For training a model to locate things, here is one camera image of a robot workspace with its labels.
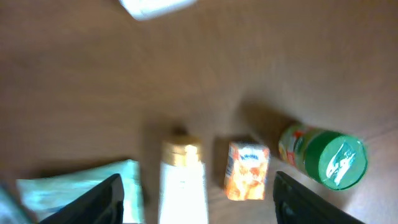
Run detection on teal wet wipes pack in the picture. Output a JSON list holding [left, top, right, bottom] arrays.
[[16, 159, 146, 223]]

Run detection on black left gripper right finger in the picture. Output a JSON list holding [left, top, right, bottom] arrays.
[[273, 171, 363, 224]]

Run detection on orange small juice carton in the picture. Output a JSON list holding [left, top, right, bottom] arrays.
[[224, 142, 270, 201]]

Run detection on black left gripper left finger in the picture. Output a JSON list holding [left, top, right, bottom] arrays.
[[40, 174, 124, 224]]

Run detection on white barcode scanner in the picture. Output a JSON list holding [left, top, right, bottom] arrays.
[[119, 0, 197, 21]]

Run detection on white tube gold cap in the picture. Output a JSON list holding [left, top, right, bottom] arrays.
[[158, 135, 209, 224]]

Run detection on green lid glass jar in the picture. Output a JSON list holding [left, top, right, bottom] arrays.
[[279, 123, 368, 190]]

